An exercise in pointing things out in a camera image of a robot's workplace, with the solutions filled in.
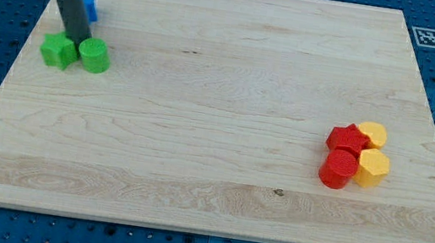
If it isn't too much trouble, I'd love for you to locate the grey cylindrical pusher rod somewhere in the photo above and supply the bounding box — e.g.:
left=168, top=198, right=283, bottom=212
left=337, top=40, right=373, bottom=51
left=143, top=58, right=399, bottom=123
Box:
left=57, top=0, right=91, bottom=46

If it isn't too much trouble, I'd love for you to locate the green star block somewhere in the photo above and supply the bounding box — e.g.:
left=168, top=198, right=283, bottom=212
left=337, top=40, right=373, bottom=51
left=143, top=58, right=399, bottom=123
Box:
left=40, top=32, right=79, bottom=70

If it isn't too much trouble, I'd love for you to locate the red star block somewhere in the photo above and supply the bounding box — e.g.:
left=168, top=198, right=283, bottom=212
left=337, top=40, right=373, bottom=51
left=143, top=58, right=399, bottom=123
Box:
left=325, top=123, right=370, bottom=158

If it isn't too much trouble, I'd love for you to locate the blue cube block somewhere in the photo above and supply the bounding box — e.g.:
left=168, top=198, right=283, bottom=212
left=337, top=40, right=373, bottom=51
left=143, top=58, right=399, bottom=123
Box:
left=83, top=0, right=98, bottom=23

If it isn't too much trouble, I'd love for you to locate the green cylinder block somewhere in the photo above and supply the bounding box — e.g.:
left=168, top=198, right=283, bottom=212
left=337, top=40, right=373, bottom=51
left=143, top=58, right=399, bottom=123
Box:
left=79, top=37, right=110, bottom=74

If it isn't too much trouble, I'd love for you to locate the light wooden board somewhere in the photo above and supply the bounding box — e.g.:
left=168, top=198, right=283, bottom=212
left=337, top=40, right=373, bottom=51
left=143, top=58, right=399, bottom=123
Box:
left=0, top=0, right=435, bottom=243

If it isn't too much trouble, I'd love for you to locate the red cylinder block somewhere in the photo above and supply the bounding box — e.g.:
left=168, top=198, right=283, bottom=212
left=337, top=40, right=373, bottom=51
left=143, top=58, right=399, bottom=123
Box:
left=318, top=149, right=359, bottom=190

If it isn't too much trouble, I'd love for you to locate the yellow cylinder block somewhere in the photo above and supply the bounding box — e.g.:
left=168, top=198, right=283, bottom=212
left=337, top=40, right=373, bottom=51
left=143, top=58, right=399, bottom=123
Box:
left=358, top=121, right=388, bottom=149

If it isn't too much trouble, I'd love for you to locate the yellow hexagon block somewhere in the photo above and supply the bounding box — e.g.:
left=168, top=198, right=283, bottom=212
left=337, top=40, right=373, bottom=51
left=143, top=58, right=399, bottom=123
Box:
left=353, top=148, right=390, bottom=188

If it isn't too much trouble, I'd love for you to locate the white fiducial marker tag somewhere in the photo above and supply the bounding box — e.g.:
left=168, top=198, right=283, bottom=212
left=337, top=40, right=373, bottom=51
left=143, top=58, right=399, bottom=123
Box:
left=412, top=26, right=435, bottom=49

